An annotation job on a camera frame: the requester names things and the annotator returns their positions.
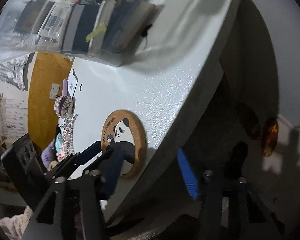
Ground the silver sequin chain mesh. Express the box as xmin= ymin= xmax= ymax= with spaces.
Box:
xmin=58 ymin=114 xmax=78 ymax=161

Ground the patterned fabric ball toy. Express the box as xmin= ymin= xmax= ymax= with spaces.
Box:
xmin=54 ymin=95 xmax=74 ymax=118

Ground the white paper document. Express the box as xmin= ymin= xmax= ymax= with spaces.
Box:
xmin=67 ymin=69 xmax=78 ymax=98

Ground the purple plush toy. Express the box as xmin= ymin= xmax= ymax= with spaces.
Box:
xmin=41 ymin=139 xmax=56 ymax=169

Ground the cork panda coaster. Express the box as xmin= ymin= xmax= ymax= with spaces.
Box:
xmin=101 ymin=109 xmax=147 ymax=179

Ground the clear plastic storage bin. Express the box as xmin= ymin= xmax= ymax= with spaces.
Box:
xmin=0 ymin=0 xmax=165 ymax=67

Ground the white wall socket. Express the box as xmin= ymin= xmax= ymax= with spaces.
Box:
xmin=49 ymin=83 xmax=60 ymax=100

